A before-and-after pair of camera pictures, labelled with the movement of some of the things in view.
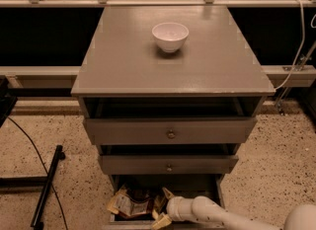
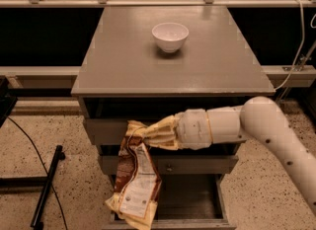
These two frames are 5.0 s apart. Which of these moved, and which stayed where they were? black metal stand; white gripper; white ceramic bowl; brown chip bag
Moved: white gripper; brown chip bag
Stayed: white ceramic bowl; black metal stand
